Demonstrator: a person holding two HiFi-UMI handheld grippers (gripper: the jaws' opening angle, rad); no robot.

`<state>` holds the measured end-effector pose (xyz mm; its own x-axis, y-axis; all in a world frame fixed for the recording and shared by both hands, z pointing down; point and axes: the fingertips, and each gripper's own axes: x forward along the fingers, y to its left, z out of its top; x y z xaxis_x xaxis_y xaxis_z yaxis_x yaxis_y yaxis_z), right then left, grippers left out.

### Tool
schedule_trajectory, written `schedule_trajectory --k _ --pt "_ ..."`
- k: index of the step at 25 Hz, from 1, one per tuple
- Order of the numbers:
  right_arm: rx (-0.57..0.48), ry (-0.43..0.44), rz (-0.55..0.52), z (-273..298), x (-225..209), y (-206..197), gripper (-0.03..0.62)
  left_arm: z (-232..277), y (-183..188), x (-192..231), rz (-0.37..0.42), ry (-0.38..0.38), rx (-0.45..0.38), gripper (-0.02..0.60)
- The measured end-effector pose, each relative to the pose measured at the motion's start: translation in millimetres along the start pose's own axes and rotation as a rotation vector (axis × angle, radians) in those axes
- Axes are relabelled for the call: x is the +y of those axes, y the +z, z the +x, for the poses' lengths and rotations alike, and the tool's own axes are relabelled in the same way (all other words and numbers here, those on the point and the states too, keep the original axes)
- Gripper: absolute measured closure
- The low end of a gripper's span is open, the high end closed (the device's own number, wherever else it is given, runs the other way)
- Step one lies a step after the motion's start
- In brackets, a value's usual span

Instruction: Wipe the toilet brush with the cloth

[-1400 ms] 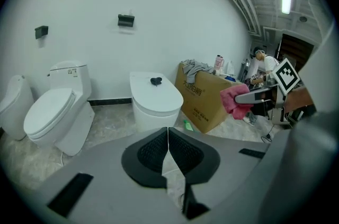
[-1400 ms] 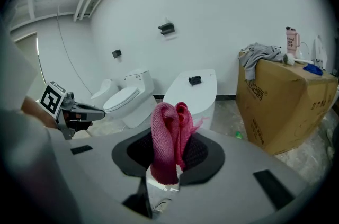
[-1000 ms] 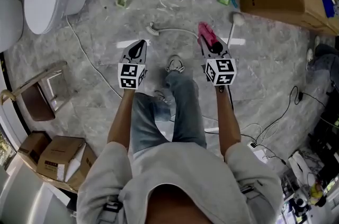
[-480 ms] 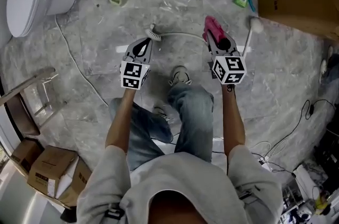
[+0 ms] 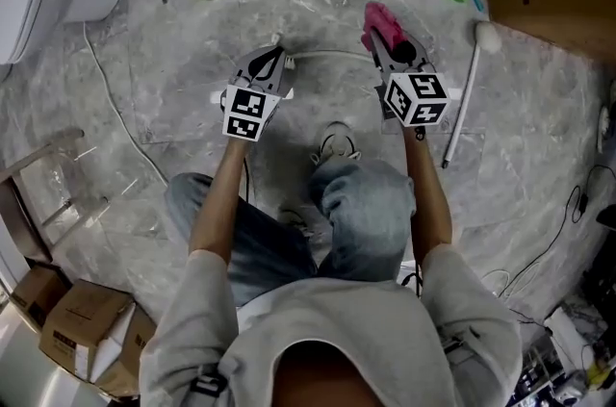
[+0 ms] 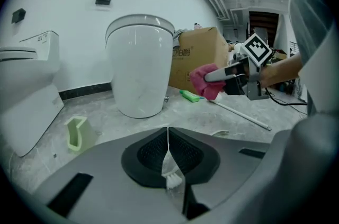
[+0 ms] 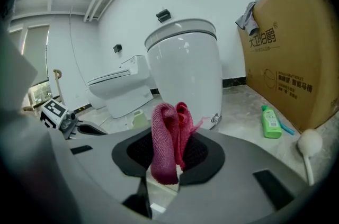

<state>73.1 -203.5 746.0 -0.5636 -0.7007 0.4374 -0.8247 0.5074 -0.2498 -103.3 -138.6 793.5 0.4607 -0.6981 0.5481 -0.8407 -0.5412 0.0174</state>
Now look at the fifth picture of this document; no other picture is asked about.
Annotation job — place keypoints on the small closed cardboard box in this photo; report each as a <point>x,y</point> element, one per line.
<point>36,294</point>

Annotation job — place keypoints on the pink cloth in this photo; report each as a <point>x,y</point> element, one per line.
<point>380,22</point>

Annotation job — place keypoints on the person's right forearm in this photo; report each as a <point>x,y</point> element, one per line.
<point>426,193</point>

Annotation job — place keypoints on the person's blue jeans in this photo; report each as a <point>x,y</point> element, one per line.
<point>366,208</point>

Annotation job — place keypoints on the person's right shoe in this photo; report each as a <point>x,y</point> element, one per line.
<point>337,143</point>

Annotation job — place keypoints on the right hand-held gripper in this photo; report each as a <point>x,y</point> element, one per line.
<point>414,99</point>

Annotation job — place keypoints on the person's left forearm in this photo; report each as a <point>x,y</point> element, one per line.
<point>221,198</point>

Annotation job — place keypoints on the white toilet brush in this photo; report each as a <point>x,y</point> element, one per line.
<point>488,37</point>

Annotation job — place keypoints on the person's shoe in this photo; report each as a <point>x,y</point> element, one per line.
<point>604,131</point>
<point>296,222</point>
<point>337,143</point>

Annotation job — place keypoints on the grey metal counter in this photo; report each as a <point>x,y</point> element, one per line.
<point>29,371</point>

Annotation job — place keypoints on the person's left shoe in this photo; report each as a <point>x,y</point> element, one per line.
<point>296,222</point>

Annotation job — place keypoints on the torn cardboard box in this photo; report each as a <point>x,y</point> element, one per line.
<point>82,323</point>

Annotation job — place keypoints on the wooden chair with brown seat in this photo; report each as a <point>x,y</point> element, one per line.
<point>29,203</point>

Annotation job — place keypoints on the grey sweatshirt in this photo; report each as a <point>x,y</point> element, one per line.
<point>337,323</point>

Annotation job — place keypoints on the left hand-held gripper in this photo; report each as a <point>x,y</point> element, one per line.
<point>245,111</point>

